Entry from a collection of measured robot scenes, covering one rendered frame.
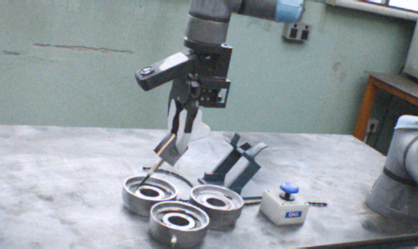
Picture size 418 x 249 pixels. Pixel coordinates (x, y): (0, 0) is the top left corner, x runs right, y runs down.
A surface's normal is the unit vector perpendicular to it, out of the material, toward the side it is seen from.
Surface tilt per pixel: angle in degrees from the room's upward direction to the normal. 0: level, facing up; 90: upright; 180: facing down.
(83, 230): 0
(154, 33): 90
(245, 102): 90
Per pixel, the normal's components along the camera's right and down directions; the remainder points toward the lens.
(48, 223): 0.20, -0.93
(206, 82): 0.45, 0.36
